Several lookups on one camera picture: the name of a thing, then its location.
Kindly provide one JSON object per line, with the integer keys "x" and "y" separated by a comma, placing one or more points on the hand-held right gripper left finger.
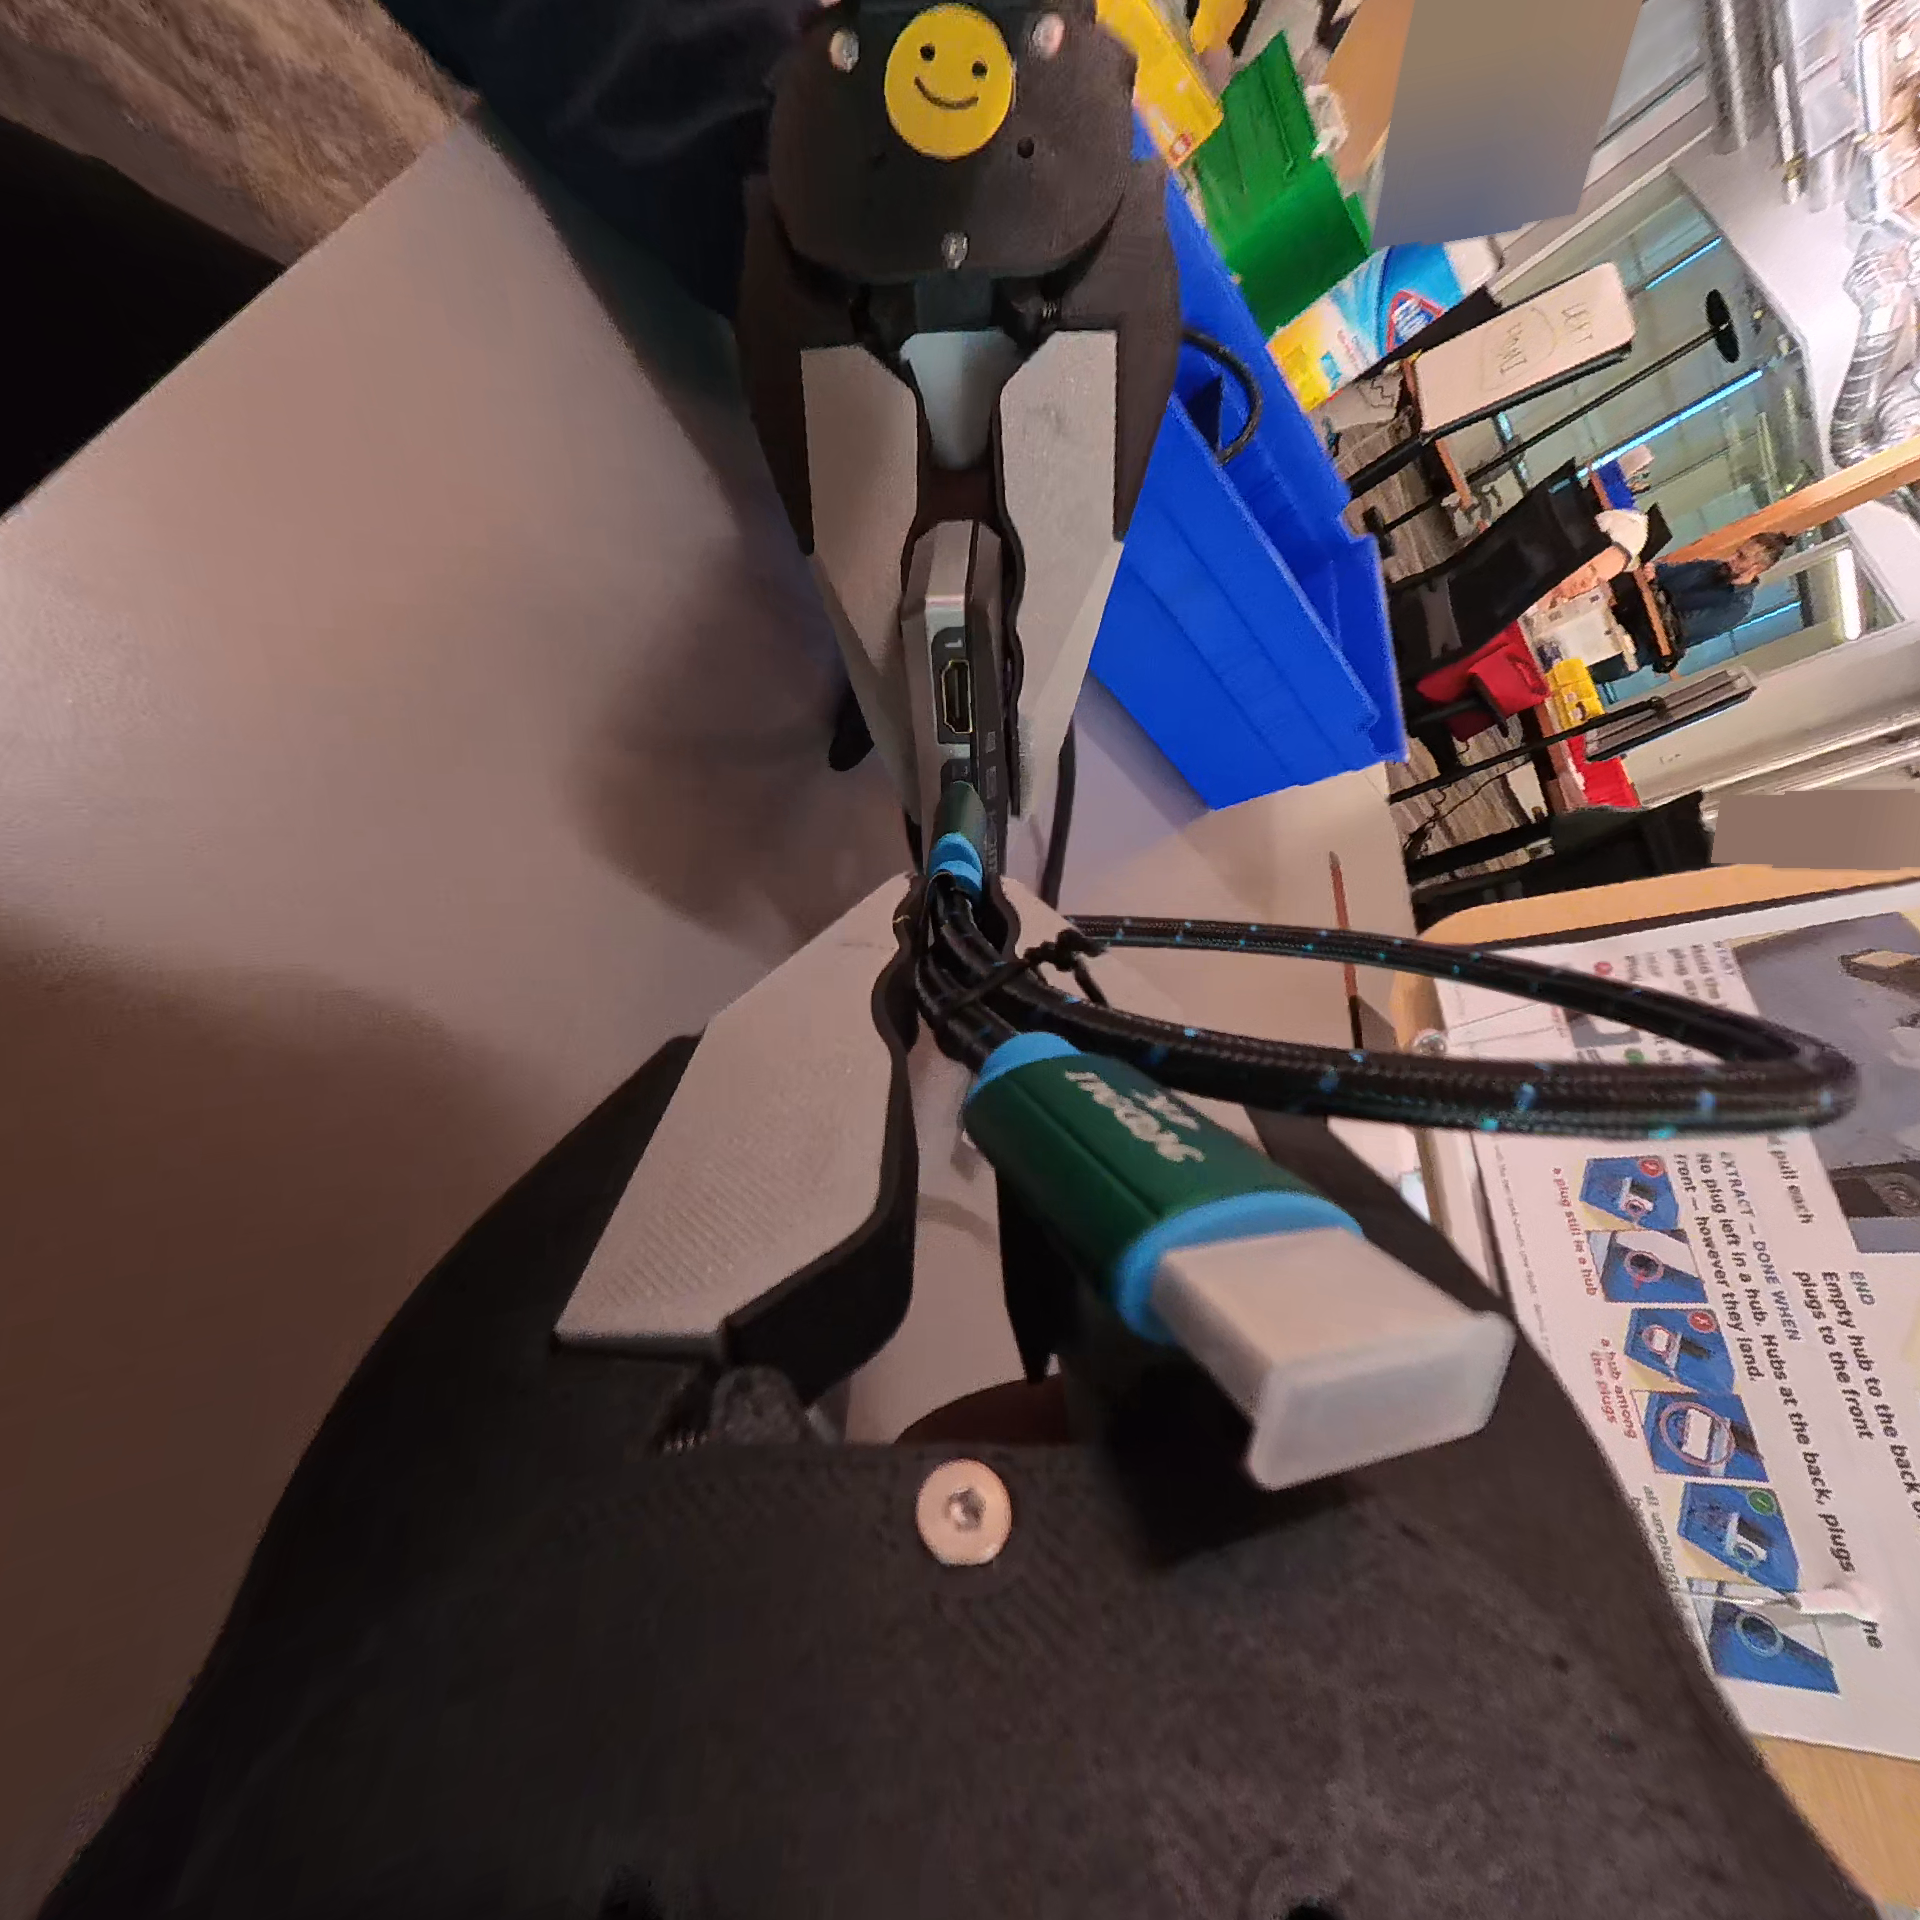
{"x": 735, "y": 1185}

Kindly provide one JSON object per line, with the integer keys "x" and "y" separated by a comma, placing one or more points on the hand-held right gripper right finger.
{"x": 1149, "y": 1002}

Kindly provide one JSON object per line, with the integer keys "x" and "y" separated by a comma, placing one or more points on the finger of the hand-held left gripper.
{"x": 1073, "y": 494}
{"x": 854, "y": 480}

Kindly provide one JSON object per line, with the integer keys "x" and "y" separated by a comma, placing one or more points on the blue plastic bin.
{"x": 1245, "y": 601}

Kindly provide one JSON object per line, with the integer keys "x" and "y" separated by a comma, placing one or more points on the white plug cap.
{"x": 1351, "y": 1351}

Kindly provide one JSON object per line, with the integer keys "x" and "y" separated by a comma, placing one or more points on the white tablet stand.
{"x": 1411, "y": 1185}

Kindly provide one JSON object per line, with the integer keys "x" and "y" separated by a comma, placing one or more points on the white wipes canister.
{"x": 1365, "y": 322}

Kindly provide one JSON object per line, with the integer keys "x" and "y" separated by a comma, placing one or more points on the black office chair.
{"x": 1484, "y": 585}

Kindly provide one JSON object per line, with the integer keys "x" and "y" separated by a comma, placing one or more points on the red bag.
{"x": 1484, "y": 682}

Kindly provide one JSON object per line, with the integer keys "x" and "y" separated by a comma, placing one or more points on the white sign board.
{"x": 1522, "y": 352}

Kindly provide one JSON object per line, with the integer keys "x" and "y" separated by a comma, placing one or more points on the red box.
{"x": 1603, "y": 782}

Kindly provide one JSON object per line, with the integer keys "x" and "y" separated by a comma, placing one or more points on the yellow crate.
{"x": 1570, "y": 693}

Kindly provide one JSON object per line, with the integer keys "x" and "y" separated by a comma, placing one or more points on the black floor lamp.
{"x": 1621, "y": 375}

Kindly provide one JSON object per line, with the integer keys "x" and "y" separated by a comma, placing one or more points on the printed instruction sheet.
{"x": 1681, "y": 1351}

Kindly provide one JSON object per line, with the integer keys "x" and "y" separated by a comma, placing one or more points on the instruction sheet on stand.
{"x": 1861, "y": 1814}

